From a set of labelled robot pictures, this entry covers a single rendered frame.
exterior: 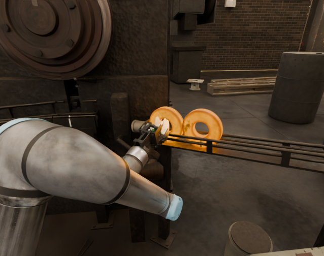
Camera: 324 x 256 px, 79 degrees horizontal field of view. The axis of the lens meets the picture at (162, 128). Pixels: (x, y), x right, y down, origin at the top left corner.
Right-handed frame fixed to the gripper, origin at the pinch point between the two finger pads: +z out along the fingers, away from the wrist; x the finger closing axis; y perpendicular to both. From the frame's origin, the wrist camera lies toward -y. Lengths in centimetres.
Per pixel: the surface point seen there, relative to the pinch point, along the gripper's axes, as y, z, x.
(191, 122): 3.4, -0.3, -11.9
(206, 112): 8.2, 1.5, -17.5
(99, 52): 27.8, 4.6, 29.7
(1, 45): 37, -15, 60
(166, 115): 4.5, 0.1, -0.7
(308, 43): -105, 404, -81
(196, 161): -93, 56, 10
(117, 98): 7.9, 1.2, 24.7
